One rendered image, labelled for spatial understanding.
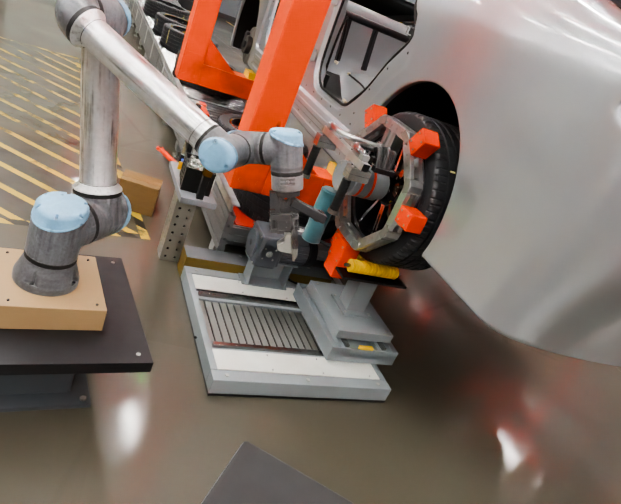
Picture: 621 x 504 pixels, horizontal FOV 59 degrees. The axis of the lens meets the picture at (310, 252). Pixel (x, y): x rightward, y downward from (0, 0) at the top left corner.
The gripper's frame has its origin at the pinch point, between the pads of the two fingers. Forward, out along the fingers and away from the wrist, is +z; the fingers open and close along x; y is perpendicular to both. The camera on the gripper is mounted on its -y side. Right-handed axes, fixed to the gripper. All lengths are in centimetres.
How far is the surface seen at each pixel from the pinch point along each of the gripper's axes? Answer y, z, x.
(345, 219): -27, 15, -86
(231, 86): 35, -33, -298
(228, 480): 19, 44, 41
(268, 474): 9, 47, 36
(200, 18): 54, -81, -282
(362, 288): -35, 46, -80
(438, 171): -56, -14, -49
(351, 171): -23, -15, -47
